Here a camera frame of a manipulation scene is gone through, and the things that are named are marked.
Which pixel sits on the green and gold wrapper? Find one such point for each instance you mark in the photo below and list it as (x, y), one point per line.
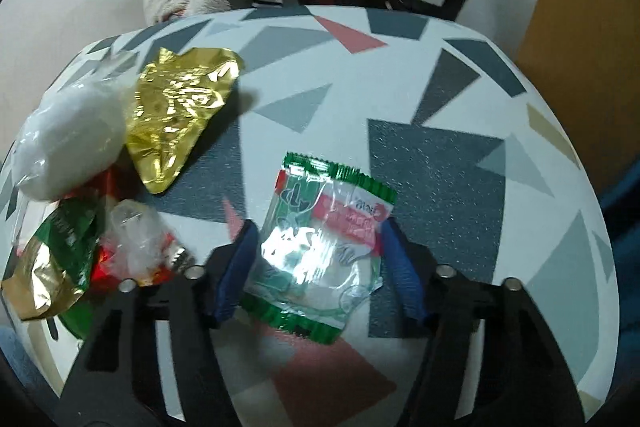
(55, 252)

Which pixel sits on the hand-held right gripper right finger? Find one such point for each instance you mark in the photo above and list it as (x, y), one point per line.
(400, 267)

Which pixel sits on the clear crumpled plastic wrapper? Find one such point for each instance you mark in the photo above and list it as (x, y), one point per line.
(140, 237)

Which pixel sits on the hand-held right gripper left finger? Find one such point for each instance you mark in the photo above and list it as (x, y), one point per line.
(235, 267)

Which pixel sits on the green clear plastic wrapper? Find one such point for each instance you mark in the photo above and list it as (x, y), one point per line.
(310, 257)

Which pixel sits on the white plastic bag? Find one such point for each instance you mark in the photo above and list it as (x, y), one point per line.
(70, 137)

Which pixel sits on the red snack stick wrapper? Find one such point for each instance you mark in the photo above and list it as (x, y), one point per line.
(102, 272)

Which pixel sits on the gold foil wrapper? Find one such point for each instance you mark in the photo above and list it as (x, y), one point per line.
(175, 117)

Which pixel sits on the orange wooden panel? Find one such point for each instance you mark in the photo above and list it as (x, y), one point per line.
(575, 57)

